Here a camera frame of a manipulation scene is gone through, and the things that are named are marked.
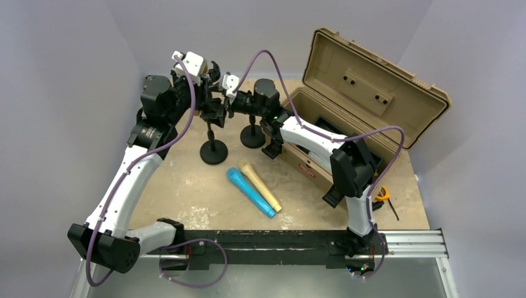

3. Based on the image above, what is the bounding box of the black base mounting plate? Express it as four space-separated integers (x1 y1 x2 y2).
150 230 389 274

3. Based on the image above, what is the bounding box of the black stand with brown mic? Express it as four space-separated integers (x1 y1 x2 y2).
200 106 228 165

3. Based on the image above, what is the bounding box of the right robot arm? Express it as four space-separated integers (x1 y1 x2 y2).
201 74 377 253

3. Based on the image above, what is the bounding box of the tan plastic tool case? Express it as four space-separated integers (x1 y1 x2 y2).
283 28 451 192

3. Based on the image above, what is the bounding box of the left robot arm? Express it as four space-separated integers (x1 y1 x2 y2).
67 73 218 279

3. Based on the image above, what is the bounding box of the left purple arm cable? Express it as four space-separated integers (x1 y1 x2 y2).
85 53 197 288

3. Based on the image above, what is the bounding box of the cream beige microphone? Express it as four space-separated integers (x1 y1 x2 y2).
238 160 282 212

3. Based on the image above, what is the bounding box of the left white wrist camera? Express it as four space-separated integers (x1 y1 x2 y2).
172 51 208 86

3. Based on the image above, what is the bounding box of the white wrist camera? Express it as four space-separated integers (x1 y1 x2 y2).
218 73 240 101
172 51 208 86

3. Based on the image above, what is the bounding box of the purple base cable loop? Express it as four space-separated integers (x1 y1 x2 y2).
158 238 230 289

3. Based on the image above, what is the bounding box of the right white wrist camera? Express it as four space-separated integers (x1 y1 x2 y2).
218 73 240 101

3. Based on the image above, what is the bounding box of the blue microphone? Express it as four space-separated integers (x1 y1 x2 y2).
226 167 276 218

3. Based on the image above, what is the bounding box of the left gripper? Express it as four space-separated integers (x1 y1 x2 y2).
167 65 210 126

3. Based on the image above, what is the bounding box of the black shock mount mic stand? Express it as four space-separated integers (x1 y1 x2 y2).
207 60 221 89

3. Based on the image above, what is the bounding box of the yellow black tool on table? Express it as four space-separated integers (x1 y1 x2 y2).
372 186 400 221

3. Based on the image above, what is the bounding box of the black stand with blue mic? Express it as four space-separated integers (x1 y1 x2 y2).
240 115 265 149

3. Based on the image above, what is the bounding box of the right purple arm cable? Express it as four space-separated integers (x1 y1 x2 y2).
234 50 406 225

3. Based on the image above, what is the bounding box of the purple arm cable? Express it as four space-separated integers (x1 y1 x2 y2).
234 50 406 225
85 53 197 288

